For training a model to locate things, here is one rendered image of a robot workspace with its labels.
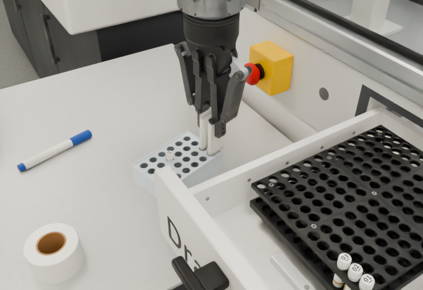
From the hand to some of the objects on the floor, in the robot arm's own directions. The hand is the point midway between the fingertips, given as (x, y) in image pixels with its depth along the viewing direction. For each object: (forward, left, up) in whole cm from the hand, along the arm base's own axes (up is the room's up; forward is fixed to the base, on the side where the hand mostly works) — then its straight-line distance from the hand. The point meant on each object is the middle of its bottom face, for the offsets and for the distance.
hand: (211, 131), depth 71 cm
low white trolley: (-19, +2, -84) cm, 86 cm away
